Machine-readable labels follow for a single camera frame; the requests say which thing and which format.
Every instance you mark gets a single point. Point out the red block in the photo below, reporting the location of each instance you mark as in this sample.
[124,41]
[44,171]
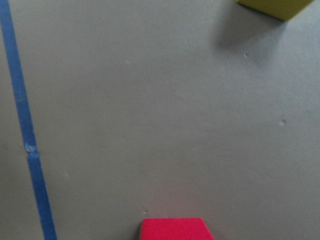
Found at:
[190,228]

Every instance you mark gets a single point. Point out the brown paper table cover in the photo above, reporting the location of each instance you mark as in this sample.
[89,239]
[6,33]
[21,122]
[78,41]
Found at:
[163,109]

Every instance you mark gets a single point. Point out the yellow block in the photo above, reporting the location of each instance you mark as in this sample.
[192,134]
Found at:
[280,9]

